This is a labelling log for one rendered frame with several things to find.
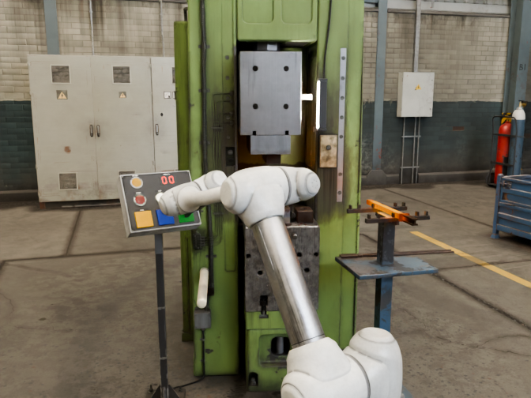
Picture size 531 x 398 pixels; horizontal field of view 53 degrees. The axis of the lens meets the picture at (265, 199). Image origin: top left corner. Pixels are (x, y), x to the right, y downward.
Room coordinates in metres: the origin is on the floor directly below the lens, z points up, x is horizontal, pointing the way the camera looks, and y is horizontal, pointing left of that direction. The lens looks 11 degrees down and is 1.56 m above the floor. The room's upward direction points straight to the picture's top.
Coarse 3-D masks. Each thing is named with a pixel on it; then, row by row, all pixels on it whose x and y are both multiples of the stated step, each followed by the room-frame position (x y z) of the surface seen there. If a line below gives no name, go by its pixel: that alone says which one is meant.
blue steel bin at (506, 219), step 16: (512, 176) 5.74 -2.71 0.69; (528, 176) 5.82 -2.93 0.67; (496, 192) 5.71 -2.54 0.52; (512, 192) 5.52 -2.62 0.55; (528, 192) 5.34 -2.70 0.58; (496, 208) 5.69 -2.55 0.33; (512, 208) 5.49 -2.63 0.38; (528, 208) 5.32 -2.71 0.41; (496, 224) 5.67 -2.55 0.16; (512, 224) 5.49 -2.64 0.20; (528, 224) 5.29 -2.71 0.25
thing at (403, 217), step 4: (368, 200) 2.63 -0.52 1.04; (372, 200) 2.63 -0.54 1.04; (368, 204) 2.62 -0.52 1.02; (376, 204) 2.53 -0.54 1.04; (380, 204) 2.53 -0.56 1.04; (380, 208) 2.49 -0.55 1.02; (384, 208) 2.45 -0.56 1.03; (388, 208) 2.42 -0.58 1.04; (392, 208) 2.42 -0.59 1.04; (388, 212) 2.41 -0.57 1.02; (396, 212) 2.33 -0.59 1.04; (400, 212) 2.33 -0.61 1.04; (396, 216) 2.33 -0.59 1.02; (400, 216) 2.28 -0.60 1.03; (404, 216) 2.26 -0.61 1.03; (408, 216) 2.24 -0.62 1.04; (412, 216) 2.24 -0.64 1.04; (400, 220) 2.28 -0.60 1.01; (404, 220) 2.26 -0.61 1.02; (408, 220) 2.24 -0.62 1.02; (412, 220) 2.21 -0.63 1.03; (412, 224) 2.19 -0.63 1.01; (416, 224) 2.20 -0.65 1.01
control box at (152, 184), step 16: (128, 176) 2.40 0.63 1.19; (144, 176) 2.44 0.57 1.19; (160, 176) 2.47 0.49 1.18; (176, 176) 2.51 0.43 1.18; (128, 192) 2.36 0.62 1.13; (144, 192) 2.39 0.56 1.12; (160, 192) 2.43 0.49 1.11; (128, 208) 2.32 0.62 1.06; (144, 208) 2.35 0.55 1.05; (128, 224) 2.29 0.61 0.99; (176, 224) 2.38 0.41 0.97; (192, 224) 2.41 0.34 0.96
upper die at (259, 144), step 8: (248, 136) 2.80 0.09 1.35; (256, 136) 2.61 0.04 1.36; (264, 136) 2.61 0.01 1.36; (272, 136) 2.62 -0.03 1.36; (280, 136) 2.62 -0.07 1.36; (288, 136) 2.62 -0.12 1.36; (248, 144) 2.80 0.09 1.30; (256, 144) 2.61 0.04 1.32; (264, 144) 2.61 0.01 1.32; (272, 144) 2.62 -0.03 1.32; (280, 144) 2.62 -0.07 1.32; (288, 144) 2.62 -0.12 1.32; (256, 152) 2.61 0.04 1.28; (264, 152) 2.61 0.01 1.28; (272, 152) 2.62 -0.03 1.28; (280, 152) 2.62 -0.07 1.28; (288, 152) 2.62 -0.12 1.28
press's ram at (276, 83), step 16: (240, 64) 2.60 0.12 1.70; (256, 64) 2.61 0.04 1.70; (272, 64) 2.62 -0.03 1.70; (288, 64) 2.62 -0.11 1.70; (240, 80) 2.60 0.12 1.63; (256, 80) 2.61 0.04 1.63; (272, 80) 2.62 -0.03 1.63; (288, 80) 2.62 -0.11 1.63; (240, 96) 2.60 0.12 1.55; (256, 96) 2.61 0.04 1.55; (272, 96) 2.62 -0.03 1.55; (288, 96) 2.62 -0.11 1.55; (304, 96) 2.82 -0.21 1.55; (240, 112) 2.60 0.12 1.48; (256, 112) 2.61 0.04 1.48; (272, 112) 2.62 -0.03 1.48; (288, 112) 2.62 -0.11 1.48; (240, 128) 2.60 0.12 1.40; (256, 128) 2.61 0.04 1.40; (272, 128) 2.62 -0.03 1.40; (288, 128) 2.62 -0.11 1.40
